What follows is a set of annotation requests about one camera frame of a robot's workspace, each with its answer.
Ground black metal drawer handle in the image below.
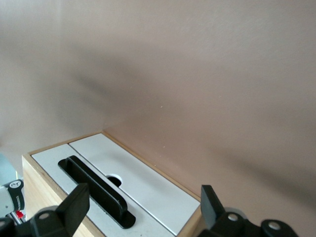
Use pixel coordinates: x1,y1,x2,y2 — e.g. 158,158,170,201
57,155,137,230

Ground light wooden cabinet box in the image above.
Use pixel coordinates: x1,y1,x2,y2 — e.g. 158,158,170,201
22,130,202,237

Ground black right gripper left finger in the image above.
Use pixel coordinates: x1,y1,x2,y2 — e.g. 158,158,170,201
0,183,90,237

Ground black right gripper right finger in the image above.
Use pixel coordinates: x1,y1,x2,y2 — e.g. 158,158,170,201
197,185,299,237

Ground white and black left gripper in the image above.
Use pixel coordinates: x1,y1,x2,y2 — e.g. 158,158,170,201
0,180,25,217

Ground white panel with finger notch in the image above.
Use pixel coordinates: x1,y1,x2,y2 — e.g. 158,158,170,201
68,132,200,236

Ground white-fronted wooden drawer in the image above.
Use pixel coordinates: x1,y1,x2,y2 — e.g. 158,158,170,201
31,143,176,237

